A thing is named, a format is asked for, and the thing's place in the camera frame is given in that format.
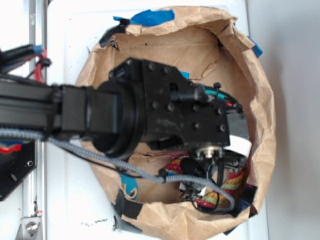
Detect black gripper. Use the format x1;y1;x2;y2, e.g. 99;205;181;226
109;58;251;170

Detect multicolored twisted rope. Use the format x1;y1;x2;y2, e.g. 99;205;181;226
163;157;245;210

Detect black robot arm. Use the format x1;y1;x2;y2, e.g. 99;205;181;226
0;58;252;169

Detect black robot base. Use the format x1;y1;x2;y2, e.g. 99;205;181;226
0;141;37;201

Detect blue wooden block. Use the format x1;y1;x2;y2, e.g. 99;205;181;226
180;71;190;79

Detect brown paper bag bin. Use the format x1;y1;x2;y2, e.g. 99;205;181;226
76;6;276;240

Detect blue ball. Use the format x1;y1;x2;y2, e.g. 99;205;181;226
120;173;139;200

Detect blue tape top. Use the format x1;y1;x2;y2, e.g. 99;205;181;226
113;9;175;27

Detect blue tape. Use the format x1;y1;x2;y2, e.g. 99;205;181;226
247;35;264;58
113;9;175;27

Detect black tape top left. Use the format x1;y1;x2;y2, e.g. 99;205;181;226
99;18;130;48

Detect black tape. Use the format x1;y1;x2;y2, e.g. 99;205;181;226
234;184;258;217
111;190;143;234
223;227;237;236
99;18;130;48

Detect blue tape right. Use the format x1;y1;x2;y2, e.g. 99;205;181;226
247;35;264;58

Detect black tape bottom left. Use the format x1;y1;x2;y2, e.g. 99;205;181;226
111;190;143;234

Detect black tape inner right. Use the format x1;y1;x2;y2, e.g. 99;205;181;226
234;184;258;217

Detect black tape bottom right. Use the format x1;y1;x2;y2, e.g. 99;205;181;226
223;227;237;236

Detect aluminium frame rail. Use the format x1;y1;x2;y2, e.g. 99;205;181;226
22;0;48;240

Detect red and black wires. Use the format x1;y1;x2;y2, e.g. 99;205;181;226
0;43;52;83

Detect grey braided cable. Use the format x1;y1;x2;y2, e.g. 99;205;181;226
0;127;236;214

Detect metal corner bracket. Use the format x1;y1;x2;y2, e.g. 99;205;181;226
15;216;43;240

